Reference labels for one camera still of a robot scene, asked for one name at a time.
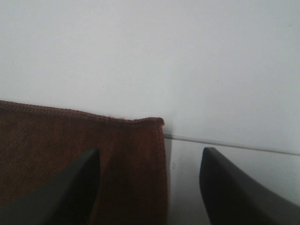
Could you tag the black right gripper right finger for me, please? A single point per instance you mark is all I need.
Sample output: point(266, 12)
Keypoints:
point(231, 197)

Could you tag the brown towel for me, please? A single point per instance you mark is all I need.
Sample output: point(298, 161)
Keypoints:
point(37, 143)

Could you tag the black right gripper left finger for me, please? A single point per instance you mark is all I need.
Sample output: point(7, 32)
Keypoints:
point(67, 199)

